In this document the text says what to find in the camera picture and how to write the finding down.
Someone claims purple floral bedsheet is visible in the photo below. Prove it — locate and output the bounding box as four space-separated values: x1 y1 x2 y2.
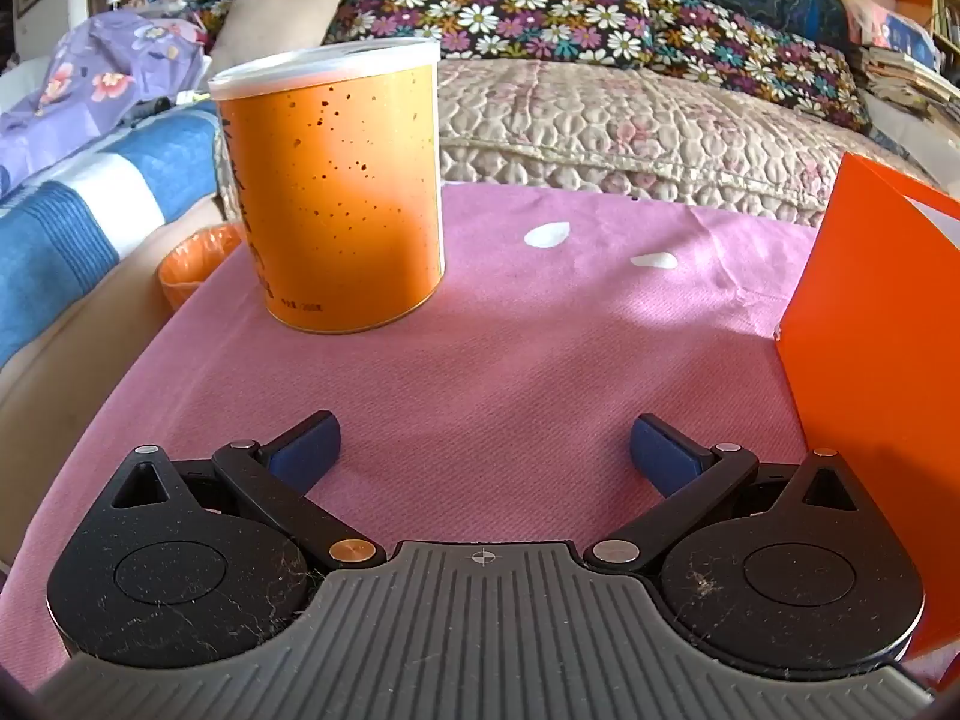
0 7 211 196

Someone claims beige sofa side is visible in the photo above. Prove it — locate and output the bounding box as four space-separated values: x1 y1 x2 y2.
0 195 226 556

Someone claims beige quilted bedspread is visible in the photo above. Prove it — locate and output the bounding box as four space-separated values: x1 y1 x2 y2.
437 58 938 227

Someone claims daisy-print dark cushion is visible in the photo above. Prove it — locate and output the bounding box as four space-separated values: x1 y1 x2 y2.
645 0 871 132
322 0 653 68

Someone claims pink flower-print tablecloth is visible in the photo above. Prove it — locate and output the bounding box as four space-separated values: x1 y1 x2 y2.
0 181 960 691

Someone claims orange speckled canister white lid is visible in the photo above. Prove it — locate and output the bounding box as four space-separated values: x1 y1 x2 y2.
208 37 447 335

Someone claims beige pillow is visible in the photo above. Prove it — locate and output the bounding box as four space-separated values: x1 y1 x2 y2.
208 0 356 76

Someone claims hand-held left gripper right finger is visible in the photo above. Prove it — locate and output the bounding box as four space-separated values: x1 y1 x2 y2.
585 414 863 575

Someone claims blue white striped blanket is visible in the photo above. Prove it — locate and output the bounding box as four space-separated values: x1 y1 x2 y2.
0 101 222 368

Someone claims orange waste bin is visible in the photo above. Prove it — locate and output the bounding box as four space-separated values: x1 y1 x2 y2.
157 225 242 312

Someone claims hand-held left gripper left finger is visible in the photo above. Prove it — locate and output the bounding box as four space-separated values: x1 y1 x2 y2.
111 411 387 571

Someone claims large orange cardboard box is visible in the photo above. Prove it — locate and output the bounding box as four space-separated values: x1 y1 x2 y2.
775 152 960 691

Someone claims white cloth sheet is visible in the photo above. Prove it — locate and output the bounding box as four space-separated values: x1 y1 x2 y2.
861 86 960 185

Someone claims stack of books and magazines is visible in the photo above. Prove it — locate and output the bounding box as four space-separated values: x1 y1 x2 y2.
847 0 960 121

